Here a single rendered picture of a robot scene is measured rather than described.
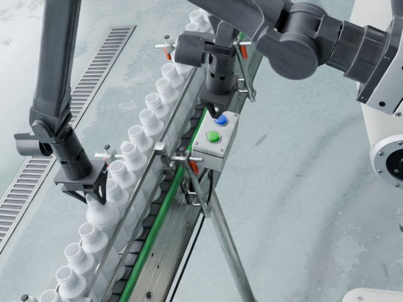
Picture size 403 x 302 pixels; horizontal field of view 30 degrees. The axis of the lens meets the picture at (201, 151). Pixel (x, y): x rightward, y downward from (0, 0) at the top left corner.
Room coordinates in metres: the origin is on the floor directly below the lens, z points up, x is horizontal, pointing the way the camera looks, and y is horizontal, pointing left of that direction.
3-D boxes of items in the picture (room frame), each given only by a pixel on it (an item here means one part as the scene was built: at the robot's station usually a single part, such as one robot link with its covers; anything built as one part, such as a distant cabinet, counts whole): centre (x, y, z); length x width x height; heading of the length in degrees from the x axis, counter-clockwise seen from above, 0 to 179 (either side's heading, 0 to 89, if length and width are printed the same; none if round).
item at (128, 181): (1.32, 0.19, 1.08); 0.06 x 0.06 x 0.17
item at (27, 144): (1.23, 0.29, 1.39); 0.12 x 0.09 x 0.12; 59
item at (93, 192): (1.20, 0.24, 1.22); 0.07 x 0.07 x 0.09; 58
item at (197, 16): (1.82, -0.12, 1.08); 0.06 x 0.06 x 0.17
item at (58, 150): (1.21, 0.26, 1.36); 0.07 x 0.06 x 0.07; 59
